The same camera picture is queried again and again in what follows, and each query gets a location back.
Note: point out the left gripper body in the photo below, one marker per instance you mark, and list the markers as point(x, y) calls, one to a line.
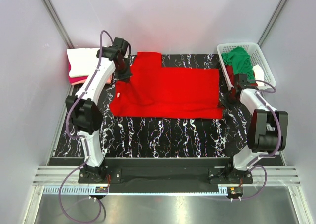
point(123, 72)

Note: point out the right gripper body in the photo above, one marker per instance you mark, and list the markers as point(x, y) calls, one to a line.
point(233, 100)

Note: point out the bright red t-shirt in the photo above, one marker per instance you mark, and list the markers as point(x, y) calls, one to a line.
point(155, 91)

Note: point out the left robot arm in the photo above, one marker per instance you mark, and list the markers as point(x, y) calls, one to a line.
point(83, 112)

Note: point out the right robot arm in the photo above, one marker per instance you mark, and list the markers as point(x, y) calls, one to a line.
point(267, 132)

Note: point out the dark red t-shirt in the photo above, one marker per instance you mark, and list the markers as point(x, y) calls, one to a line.
point(231, 75)

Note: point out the white cloth in basket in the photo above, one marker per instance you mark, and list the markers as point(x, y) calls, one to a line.
point(259, 75)

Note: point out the black marble pattern mat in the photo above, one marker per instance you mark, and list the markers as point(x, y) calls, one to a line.
point(166, 138)

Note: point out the green t-shirt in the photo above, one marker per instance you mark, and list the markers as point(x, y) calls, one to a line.
point(239, 59)

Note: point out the white plastic basket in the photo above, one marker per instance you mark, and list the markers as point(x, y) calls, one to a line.
point(256, 58)

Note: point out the magenta folded t-shirt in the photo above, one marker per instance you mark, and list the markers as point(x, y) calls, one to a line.
point(76, 79)

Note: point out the right small circuit board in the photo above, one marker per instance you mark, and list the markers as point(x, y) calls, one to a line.
point(236, 190)

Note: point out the small circuit board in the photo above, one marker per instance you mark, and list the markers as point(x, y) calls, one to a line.
point(236, 190)
point(101, 189)

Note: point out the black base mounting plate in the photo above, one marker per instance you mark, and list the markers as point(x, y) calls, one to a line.
point(212, 170)

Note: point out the left small circuit board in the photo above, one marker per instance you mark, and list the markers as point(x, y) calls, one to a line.
point(101, 189)

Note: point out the aluminium frame rail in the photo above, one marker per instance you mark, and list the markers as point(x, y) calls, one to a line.
point(276, 175)

